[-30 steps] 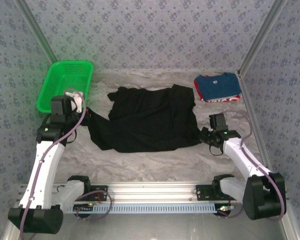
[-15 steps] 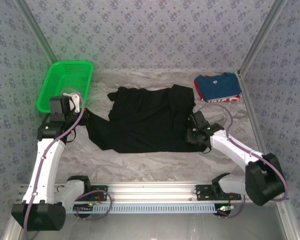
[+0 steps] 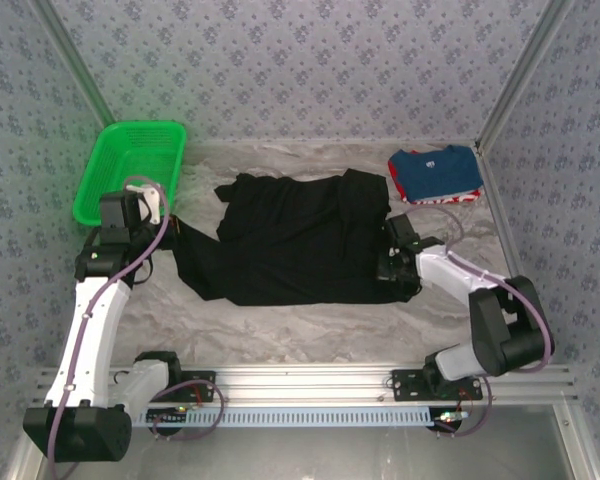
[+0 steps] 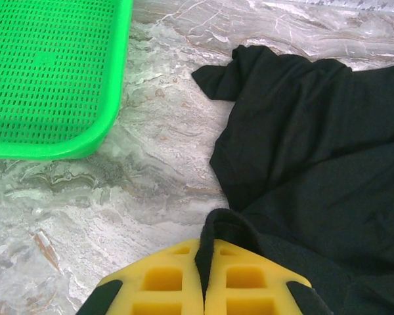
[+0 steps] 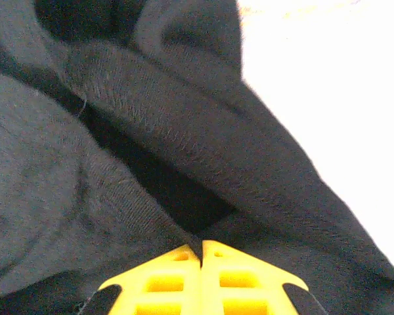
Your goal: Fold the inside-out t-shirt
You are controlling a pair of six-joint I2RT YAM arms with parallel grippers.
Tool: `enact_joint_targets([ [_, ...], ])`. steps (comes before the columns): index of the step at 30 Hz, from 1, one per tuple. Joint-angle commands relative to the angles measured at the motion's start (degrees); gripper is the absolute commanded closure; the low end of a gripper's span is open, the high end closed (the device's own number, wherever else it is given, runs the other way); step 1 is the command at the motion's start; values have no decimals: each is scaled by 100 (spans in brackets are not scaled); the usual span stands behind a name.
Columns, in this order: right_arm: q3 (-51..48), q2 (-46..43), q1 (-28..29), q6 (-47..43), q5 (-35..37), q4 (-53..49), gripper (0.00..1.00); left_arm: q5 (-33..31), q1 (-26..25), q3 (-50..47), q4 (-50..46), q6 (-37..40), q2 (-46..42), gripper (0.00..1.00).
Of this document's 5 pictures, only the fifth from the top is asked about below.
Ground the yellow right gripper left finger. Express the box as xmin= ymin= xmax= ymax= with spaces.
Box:
xmin=78 ymin=244 xmax=203 ymax=315

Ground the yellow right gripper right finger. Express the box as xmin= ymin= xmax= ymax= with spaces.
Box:
xmin=200 ymin=239 xmax=326 ymax=315

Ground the black t-shirt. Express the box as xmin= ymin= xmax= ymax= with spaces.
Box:
xmin=0 ymin=0 xmax=394 ymax=315

